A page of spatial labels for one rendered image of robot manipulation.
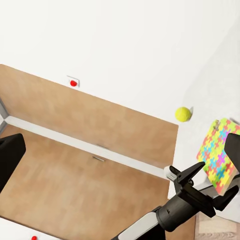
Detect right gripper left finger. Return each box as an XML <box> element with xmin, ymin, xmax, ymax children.
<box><xmin>0</xmin><ymin>133</ymin><xmax>26</xmax><ymax>193</ymax></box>

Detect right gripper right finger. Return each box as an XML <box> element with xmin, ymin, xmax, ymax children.
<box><xmin>224</xmin><ymin>132</ymin><xmax>240</xmax><ymax>173</ymax></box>

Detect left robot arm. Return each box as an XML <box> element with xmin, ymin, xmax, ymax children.
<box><xmin>112</xmin><ymin>161</ymin><xmax>240</xmax><ymax>240</ymax></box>

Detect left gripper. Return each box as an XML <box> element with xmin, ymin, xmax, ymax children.
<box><xmin>166</xmin><ymin>161</ymin><xmax>240</xmax><ymax>225</ymax></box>

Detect jigsaw puzzle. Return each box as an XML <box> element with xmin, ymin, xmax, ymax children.
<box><xmin>196</xmin><ymin>118</ymin><xmax>240</xmax><ymax>196</ymax></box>

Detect tennis ball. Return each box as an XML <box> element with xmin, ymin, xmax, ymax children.
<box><xmin>175</xmin><ymin>107</ymin><xmax>191</xmax><ymax>123</ymax></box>

